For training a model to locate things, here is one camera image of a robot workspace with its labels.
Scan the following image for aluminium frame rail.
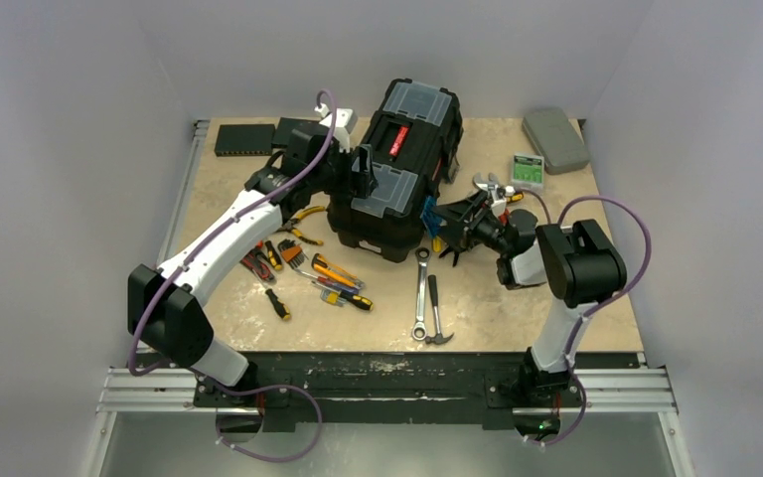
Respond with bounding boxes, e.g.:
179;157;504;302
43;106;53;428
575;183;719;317
95;118;211;414

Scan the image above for short black yellow screwdriver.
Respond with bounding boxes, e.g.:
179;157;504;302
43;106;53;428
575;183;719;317
265;288;291;321

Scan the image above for grey plastic case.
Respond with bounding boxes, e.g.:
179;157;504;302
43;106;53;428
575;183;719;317
523;107;591;175

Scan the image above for silver ratchet wrench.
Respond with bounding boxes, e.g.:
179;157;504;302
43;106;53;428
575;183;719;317
411;247;431;341

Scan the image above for yellow black pliers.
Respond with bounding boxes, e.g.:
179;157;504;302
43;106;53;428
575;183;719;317
279;205;328;248

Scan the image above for black yellow long screwdriver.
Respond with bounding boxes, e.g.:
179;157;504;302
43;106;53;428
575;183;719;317
506;193;524;204

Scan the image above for steel claw hammer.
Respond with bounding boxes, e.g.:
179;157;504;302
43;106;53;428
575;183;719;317
425;274;454;346

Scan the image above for red black wire stripper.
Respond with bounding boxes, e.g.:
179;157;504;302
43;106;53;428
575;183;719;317
239;247;276;285

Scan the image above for red blue small screwdriver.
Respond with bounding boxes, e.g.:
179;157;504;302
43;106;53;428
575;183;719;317
294;268;360;294

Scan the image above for black flat box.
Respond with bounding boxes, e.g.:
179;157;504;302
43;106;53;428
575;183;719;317
271;117;317;149

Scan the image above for black multi pliers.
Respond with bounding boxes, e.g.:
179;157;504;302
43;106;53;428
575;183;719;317
438;243;472;267

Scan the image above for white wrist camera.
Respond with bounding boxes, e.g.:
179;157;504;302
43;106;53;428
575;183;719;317
315;104;358;152
484;183;508;218

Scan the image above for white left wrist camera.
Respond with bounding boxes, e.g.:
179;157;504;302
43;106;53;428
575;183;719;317
315;104;358;152

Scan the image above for red handled adjustable wrench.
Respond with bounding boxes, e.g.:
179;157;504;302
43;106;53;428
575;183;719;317
472;173;504;191

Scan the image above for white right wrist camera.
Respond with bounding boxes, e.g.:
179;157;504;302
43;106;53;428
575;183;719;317
484;183;508;218

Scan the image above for orange utility knife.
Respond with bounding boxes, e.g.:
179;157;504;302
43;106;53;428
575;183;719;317
311;253;365;289

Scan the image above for black network switch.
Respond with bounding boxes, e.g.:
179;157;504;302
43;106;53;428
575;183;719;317
214;124;275;157

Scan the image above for green white bit box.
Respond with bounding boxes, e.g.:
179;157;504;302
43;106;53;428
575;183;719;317
510;153;544;192

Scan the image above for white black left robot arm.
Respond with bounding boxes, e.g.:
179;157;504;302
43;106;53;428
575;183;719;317
127;124;378;406

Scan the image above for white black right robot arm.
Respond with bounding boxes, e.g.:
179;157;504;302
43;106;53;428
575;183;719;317
432;192;627;404

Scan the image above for black plastic toolbox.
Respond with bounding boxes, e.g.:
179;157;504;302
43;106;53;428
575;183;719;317
327;79;463;262

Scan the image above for black yellow phillips screwdriver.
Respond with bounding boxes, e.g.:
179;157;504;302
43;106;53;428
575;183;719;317
346;292;374;311

